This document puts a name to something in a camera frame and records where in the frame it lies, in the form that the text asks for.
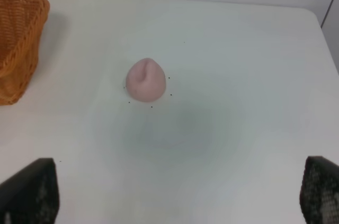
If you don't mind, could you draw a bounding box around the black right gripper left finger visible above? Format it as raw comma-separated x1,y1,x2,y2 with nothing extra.
1,158,60,223

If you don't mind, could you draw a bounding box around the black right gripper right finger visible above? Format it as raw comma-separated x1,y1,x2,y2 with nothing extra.
299,156,338,224

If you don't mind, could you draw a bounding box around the pink peach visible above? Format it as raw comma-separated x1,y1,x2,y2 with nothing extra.
126,58,166,102

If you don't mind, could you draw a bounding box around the orange wicker basket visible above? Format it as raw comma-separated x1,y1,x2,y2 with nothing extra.
1,0,50,105

